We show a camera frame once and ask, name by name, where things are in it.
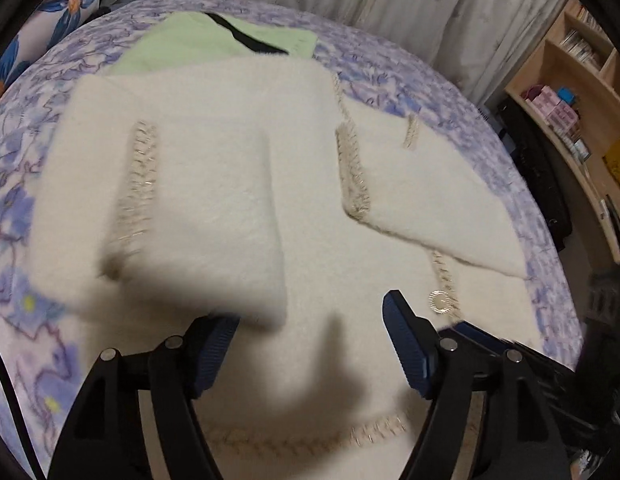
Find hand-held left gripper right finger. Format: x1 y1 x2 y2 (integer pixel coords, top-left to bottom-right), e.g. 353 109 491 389
381 289 581 480

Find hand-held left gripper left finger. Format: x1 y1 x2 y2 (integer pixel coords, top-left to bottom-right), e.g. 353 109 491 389
47 316 241 480

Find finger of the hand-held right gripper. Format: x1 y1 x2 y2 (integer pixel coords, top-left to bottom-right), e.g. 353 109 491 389
452 321 591 386

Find white fuzzy cardigan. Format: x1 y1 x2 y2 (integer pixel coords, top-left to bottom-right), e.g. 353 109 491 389
30 60 546 480

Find black bag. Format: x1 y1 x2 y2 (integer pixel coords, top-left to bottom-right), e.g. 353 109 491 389
495 95 574 253

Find pink storage boxes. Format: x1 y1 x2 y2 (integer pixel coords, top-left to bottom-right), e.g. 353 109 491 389
532 85 581 132

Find wooden shelf unit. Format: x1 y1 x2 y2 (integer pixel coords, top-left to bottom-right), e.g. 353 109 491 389
505 0 620 266

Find purple cat print blanket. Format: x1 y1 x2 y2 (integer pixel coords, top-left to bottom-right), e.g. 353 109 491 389
0 0 591 480

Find row of books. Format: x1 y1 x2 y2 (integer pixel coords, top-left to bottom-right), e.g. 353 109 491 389
560 5 605 72

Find light green garment black trim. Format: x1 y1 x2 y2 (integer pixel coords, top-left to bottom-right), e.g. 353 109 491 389
110 11 317 77

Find pale patterned curtain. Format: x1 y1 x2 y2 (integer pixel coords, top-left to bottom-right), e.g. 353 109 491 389
130 0 573 106

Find blue floral quilt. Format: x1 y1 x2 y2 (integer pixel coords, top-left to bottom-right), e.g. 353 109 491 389
0 0 136 106

